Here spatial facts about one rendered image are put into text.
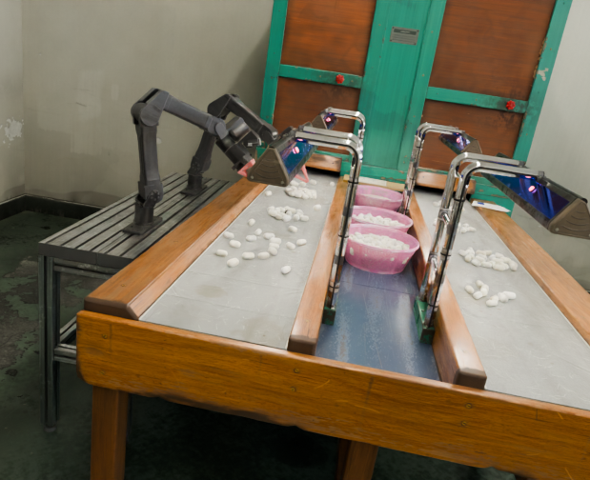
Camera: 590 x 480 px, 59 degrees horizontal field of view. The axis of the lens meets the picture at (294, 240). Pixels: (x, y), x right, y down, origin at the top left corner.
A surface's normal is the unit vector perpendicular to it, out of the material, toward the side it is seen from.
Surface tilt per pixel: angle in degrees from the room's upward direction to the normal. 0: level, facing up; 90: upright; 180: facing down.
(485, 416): 90
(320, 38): 90
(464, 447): 90
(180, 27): 90
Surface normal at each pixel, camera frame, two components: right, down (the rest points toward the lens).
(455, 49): -0.14, 0.29
